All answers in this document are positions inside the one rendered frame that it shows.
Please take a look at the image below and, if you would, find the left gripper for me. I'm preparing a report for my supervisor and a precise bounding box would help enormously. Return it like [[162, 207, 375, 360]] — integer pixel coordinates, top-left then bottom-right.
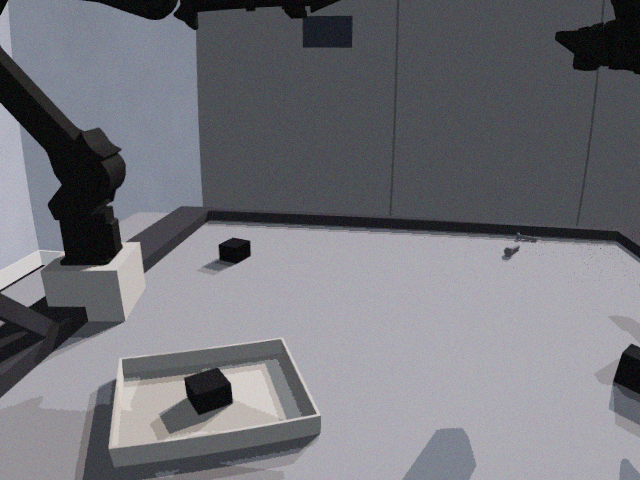
[[235, 0, 340, 19]]

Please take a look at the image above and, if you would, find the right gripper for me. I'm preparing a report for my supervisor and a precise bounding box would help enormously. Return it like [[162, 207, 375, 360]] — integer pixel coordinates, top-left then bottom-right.
[[555, 19, 640, 75]]

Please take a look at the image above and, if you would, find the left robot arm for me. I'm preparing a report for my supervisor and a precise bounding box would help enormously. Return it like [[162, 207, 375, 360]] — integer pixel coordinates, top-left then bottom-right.
[[0, 0, 236, 266]]

